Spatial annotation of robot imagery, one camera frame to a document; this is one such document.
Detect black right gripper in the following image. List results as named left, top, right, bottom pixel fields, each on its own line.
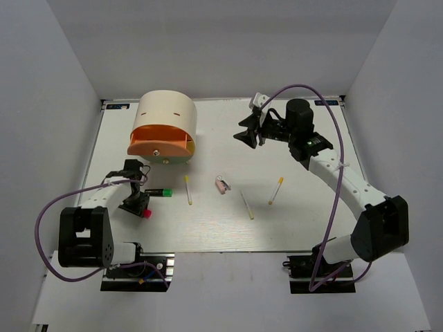
left=235, top=111, right=297, bottom=149

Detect pink black highlighter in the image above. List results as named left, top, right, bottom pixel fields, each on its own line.
left=143, top=209, right=152, bottom=219

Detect green black highlighter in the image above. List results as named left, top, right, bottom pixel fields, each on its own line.
left=145, top=188, right=172, bottom=197

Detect orange organizer drawer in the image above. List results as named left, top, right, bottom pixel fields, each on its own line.
left=127, top=124, right=195, bottom=161

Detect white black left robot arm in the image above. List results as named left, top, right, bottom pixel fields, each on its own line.
left=58, top=159, right=150, bottom=276

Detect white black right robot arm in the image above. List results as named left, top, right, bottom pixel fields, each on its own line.
left=234, top=93, right=409, bottom=276

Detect white pen bright yellow cap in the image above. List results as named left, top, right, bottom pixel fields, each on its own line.
left=184, top=175, right=192, bottom=205

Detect white pen orange-yellow cap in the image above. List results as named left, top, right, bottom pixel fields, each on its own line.
left=269, top=177, right=284, bottom=205

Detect pink white mini stapler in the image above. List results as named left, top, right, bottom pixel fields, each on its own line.
left=215, top=175, right=231, bottom=195

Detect white pen pale yellow ends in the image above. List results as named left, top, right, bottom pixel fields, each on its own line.
left=239, top=190, right=255, bottom=220

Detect blue logo sticker right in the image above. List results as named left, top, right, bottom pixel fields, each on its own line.
left=314, top=100, right=339, bottom=106

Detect blue logo sticker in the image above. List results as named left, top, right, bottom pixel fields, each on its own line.
left=106, top=103, right=130, bottom=110
left=314, top=100, right=339, bottom=106

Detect cream round drawer organizer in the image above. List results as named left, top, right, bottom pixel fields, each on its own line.
left=131, top=90, right=197, bottom=164

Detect blue logo sticker left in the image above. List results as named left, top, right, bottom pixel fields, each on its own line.
left=106, top=103, right=130, bottom=110

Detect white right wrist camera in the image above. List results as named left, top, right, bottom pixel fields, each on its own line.
left=248, top=93, right=269, bottom=109

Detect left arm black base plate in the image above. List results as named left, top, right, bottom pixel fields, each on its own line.
left=100, top=253, right=175, bottom=293

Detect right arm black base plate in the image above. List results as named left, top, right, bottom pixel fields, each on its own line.
left=282, top=254, right=356, bottom=295

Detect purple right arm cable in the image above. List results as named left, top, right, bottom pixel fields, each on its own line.
left=257, top=83, right=374, bottom=292

